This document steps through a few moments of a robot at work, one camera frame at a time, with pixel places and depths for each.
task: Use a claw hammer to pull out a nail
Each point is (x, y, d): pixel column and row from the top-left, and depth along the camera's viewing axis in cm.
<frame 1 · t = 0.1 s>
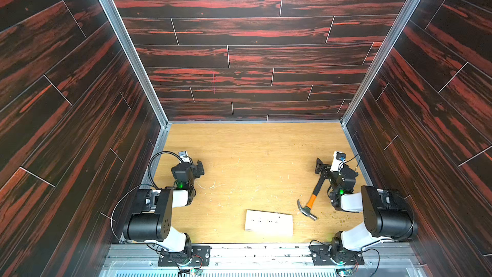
left hand: (190, 162, 95), fingers open
right hand: (332, 159, 92), fingers open
claw hammer orange black handle: (307, 210, 86), on the table
white wooden block: (268, 222, 80), point 5 cm above the table

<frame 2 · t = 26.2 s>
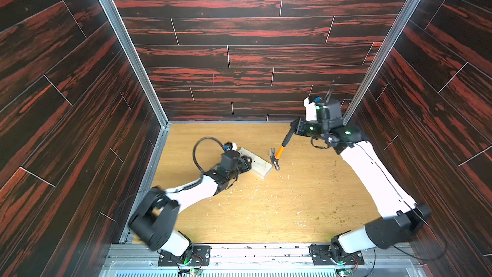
left hand: (252, 160, 87), fingers open
right hand: (296, 122, 75), fingers closed
claw hammer orange black handle: (275, 156, 85), point 18 cm above the table
white wooden block: (260, 166, 99), point 4 cm above the table

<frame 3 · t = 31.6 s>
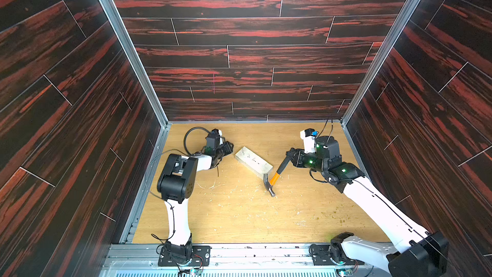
left hand: (234, 145, 103), fingers open
right hand: (291, 150, 78), fingers closed
claw hammer orange black handle: (270, 184, 86), point 9 cm above the table
the other named things where they were.

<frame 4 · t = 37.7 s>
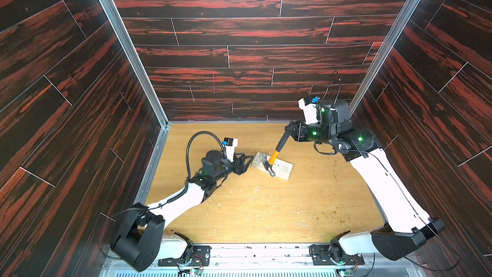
left hand: (250, 157, 80), fingers open
right hand: (291, 125, 69), fingers closed
claw hammer orange black handle: (269, 163, 78), point 22 cm above the table
white wooden block: (281, 168, 97), point 4 cm above the table

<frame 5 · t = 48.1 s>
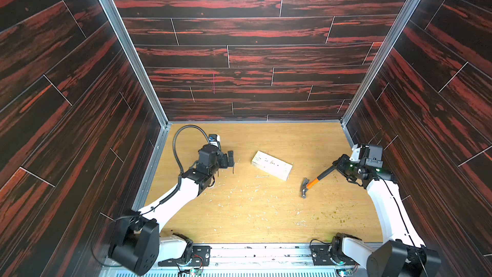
left hand: (225, 151, 86), fingers open
right hand: (339, 163, 82), fingers closed
claw hammer orange black handle: (306, 184, 92), point 4 cm above the table
the other named things where they were.

